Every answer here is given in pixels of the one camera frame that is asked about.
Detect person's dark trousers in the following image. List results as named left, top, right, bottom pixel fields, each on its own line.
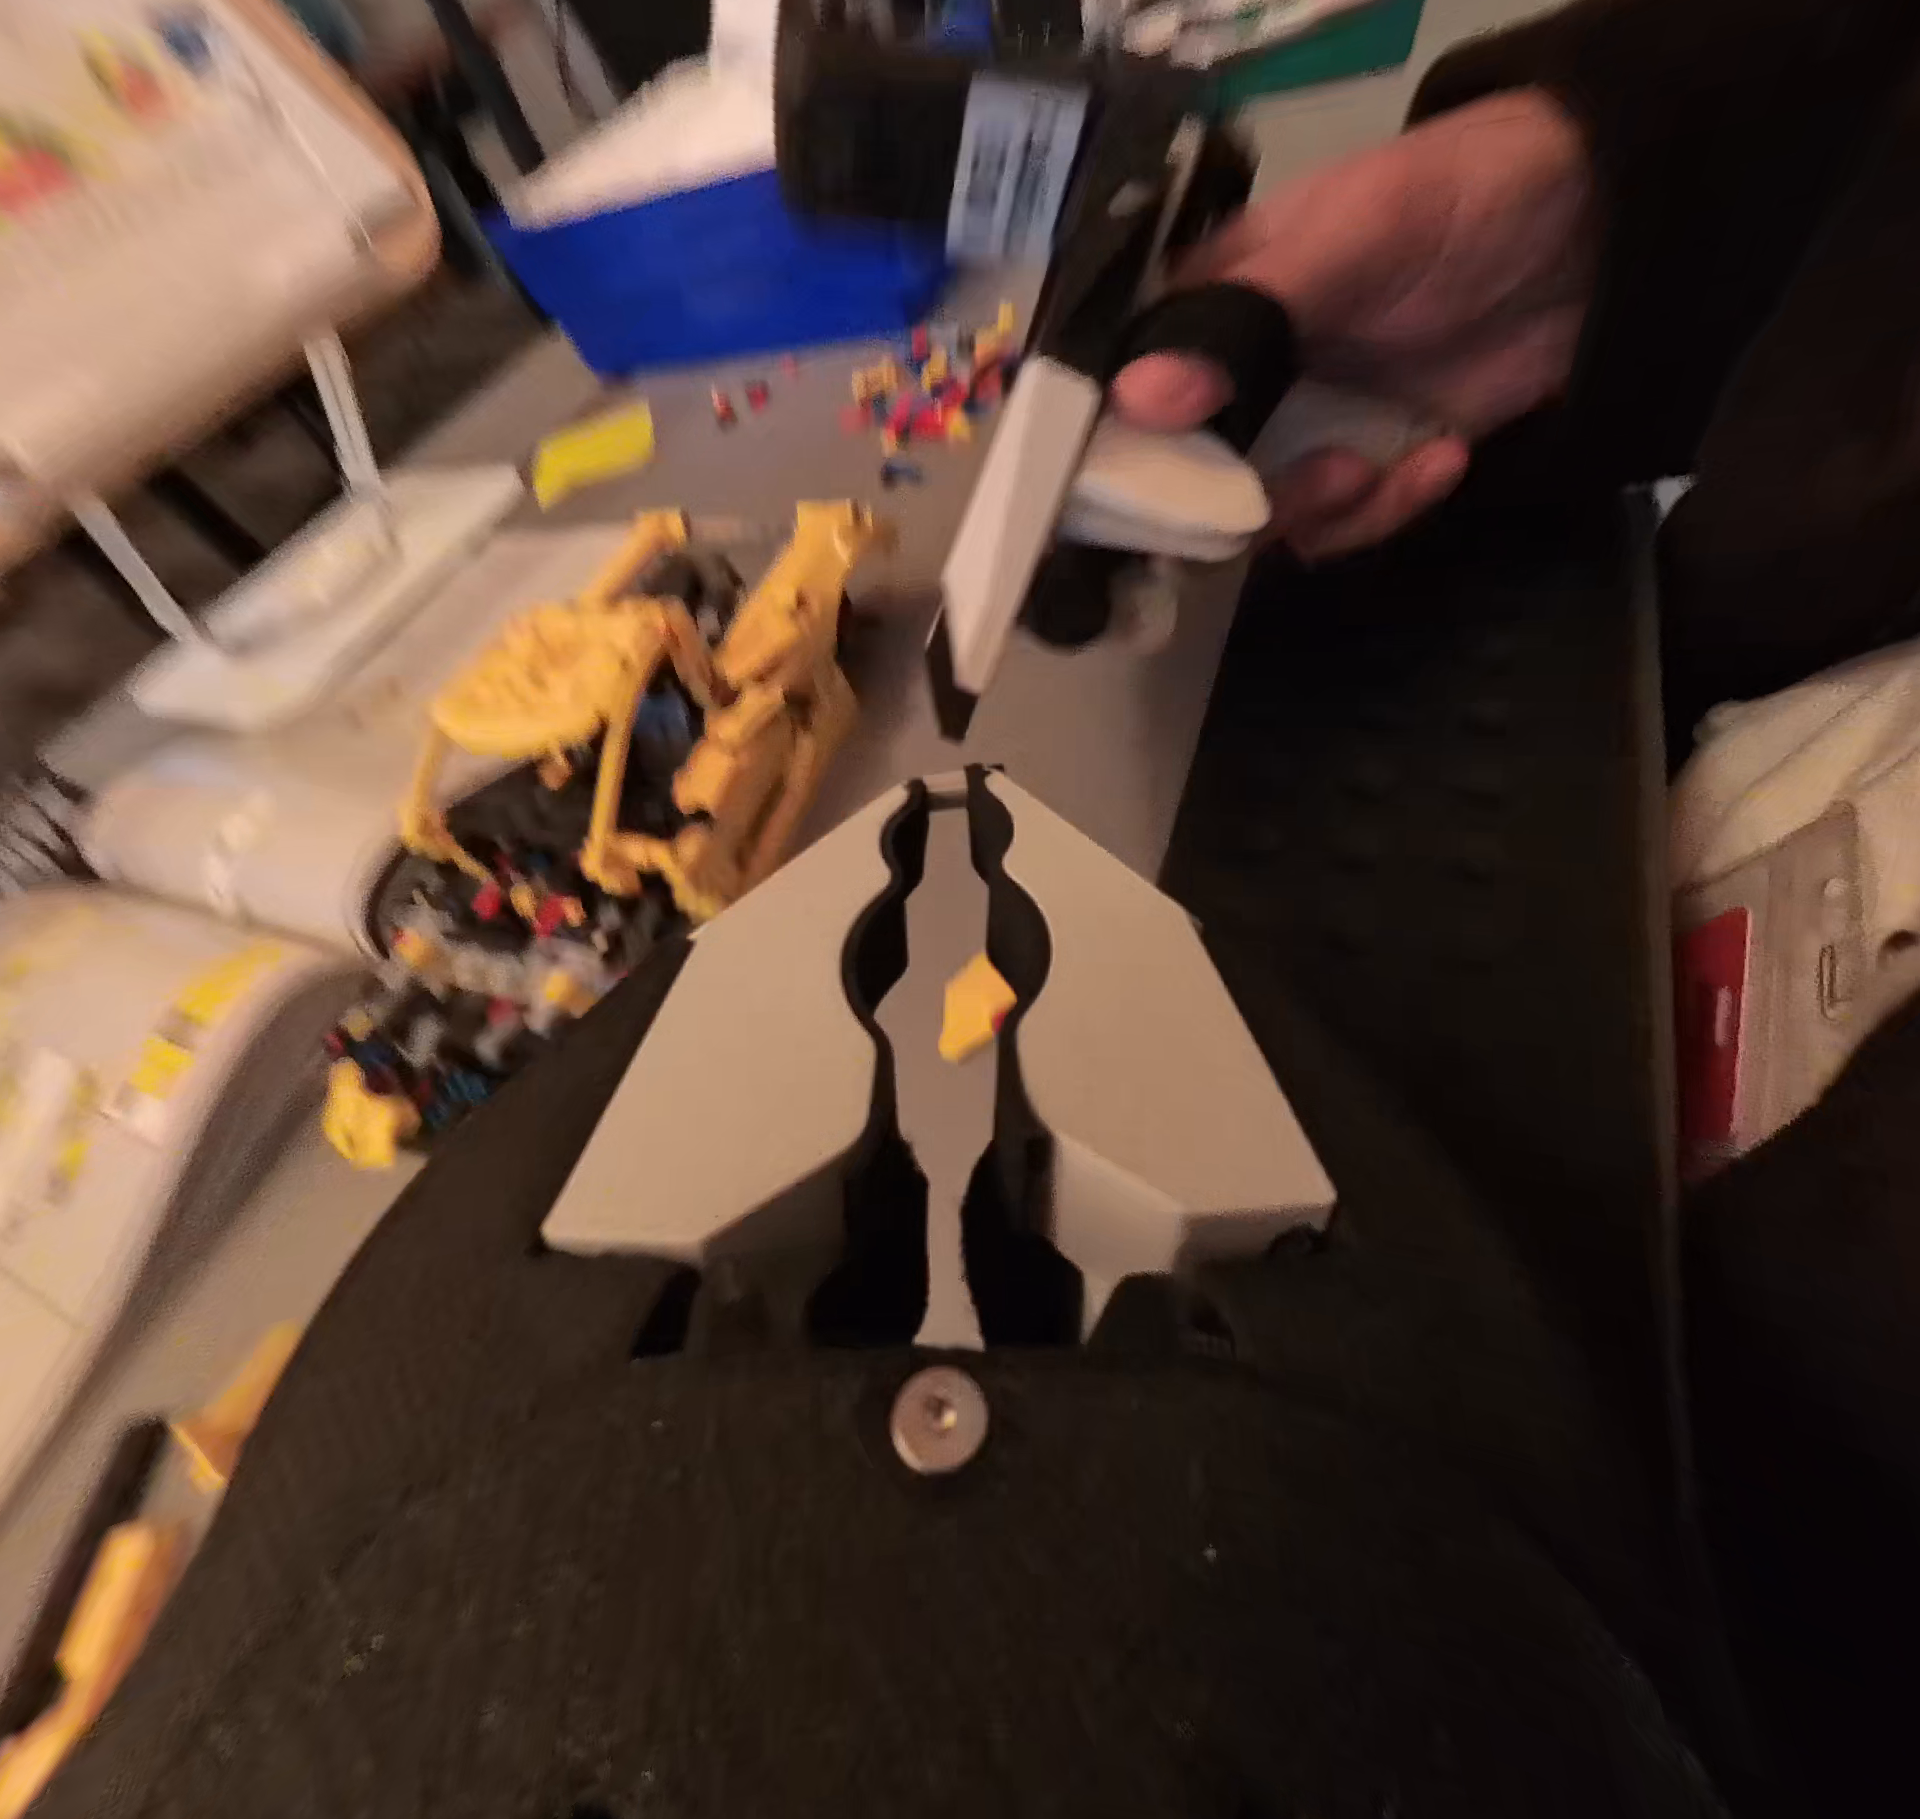
left=1679, top=1010, right=1920, bottom=1819

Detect yellow panel with red pins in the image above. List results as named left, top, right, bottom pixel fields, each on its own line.
left=936, top=954, right=1020, bottom=1064

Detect yellow paper strip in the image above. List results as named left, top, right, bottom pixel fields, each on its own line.
left=531, top=402, right=658, bottom=508

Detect dark perforated panel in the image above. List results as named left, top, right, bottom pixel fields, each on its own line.
left=1162, top=484, right=1682, bottom=1625

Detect person's fleece-lined dark jacket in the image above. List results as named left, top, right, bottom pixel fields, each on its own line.
left=1663, top=642, right=1920, bottom=1191

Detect white board stand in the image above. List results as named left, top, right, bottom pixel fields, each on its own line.
left=66, top=334, right=528, bottom=734

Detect printed instruction sheet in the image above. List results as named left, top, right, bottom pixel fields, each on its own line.
left=0, top=0, right=378, bottom=472

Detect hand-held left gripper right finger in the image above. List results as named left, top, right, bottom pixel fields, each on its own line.
left=961, top=766, right=1337, bottom=1343

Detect instruction booklet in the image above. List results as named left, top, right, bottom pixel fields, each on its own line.
left=0, top=740, right=407, bottom=1521

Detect green baseplate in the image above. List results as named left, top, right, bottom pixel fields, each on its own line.
left=1199, top=0, right=1449, bottom=104

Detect grey desk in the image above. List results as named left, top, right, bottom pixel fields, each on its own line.
left=0, top=260, right=1261, bottom=1641

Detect yellow brick car model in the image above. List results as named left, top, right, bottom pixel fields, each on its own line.
left=322, top=500, right=901, bottom=1175

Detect person's right hand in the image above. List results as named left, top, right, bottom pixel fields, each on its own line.
left=1109, top=94, right=1600, bottom=562

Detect pile of small colourful pins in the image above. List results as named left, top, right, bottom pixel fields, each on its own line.
left=839, top=304, right=1029, bottom=490

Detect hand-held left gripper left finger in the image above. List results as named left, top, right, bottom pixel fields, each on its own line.
left=540, top=776, right=940, bottom=1347

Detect person's right forearm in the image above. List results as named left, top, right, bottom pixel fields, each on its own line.
left=1410, top=0, right=1920, bottom=742

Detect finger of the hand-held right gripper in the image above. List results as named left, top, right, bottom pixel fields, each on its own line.
left=926, top=356, right=1104, bottom=738

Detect blue plastic bin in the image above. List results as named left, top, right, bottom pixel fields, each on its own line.
left=479, top=170, right=961, bottom=382

